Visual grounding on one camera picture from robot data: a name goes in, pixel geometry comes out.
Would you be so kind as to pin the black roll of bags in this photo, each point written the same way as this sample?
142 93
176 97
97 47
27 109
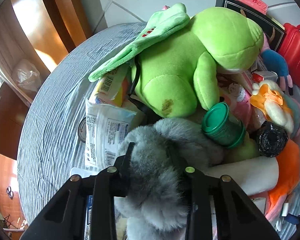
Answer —
270 138

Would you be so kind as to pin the red bear suitcase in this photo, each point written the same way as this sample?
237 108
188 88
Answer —
290 50

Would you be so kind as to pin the teal dress pig plush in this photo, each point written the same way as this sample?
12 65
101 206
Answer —
295 107

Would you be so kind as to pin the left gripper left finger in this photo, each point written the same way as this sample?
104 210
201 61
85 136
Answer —
82 201

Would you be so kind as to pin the dark wooden cabinet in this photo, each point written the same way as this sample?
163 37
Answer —
13 112

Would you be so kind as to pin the orange green duck plush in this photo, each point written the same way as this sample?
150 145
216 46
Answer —
268 97

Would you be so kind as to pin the green frog plush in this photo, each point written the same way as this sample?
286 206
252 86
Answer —
175 59

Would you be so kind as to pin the green lid jar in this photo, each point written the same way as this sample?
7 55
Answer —
221 126

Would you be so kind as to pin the blue dress pig plush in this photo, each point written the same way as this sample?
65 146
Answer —
276 63

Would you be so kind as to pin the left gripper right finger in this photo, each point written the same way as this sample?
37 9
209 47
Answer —
217 200

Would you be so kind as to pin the grey fluffy plush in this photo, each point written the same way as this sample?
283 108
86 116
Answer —
154 205

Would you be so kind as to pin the clear plastic bag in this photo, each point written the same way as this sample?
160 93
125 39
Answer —
26 76

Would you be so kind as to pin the white plastic pouch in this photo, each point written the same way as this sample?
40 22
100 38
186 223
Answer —
106 127

